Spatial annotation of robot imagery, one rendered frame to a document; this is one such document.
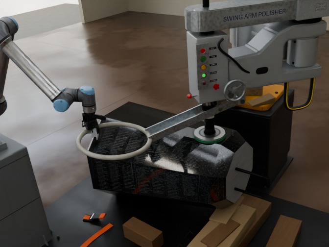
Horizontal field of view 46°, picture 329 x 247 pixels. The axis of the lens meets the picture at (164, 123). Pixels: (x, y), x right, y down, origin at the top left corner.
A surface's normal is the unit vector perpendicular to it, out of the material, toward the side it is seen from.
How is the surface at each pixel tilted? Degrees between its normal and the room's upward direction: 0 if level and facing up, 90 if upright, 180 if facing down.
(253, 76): 90
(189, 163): 45
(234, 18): 90
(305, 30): 90
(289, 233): 0
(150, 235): 0
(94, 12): 90
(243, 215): 0
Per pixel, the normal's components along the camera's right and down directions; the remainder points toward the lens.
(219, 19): 0.23, 0.43
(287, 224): -0.07, -0.89
